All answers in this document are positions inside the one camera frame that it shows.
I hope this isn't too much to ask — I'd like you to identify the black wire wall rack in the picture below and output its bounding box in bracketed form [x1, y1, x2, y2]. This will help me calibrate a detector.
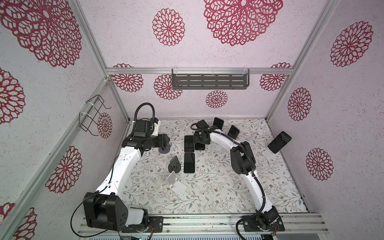
[78, 95, 113, 139]

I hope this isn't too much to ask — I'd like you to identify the dark grey round stand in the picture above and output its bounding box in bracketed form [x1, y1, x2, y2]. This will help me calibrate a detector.
[168, 156, 181, 174]

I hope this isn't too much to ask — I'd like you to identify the grey slotted wall shelf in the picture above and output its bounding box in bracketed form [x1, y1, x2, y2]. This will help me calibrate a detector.
[171, 69, 250, 90]

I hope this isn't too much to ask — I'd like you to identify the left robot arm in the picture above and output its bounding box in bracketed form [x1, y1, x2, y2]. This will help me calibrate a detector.
[83, 134, 170, 232]

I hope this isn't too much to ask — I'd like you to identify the white phone stand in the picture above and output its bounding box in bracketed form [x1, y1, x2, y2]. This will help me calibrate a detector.
[166, 171, 188, 196]

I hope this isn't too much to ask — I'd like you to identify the phone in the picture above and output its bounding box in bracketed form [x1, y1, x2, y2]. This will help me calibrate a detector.
[195, 143, 206, 151]
[227, 125, 240, 140]
[213, 117, 224, 130]
[184, 153, 195, 174]
[268, 131, 292, 154]
[184, 135, 195, 153]

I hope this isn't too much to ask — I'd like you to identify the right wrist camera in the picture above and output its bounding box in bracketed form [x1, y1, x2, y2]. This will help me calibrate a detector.
[195, 120, 210, 131]

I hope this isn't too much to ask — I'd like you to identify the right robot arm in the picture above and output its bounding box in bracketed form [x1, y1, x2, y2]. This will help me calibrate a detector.
[191, 124, 279, 229]

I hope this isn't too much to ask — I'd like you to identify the right black corrugated cable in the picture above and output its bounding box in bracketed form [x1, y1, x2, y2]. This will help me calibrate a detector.
[189, 119, 268, 240]

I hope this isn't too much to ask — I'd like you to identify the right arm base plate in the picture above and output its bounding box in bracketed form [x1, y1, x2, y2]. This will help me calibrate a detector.
[243, 217, 286, 232]

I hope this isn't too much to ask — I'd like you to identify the left black cable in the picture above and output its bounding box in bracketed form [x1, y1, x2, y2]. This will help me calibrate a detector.
[133, 102, 156, 124]

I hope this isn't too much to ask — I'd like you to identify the purple round phone stand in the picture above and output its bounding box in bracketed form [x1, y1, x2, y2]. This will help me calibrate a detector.
[158, 143, 172, 154]

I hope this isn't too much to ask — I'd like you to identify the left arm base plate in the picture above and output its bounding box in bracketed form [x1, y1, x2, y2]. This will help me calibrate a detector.
[122, 216, 164, 234]

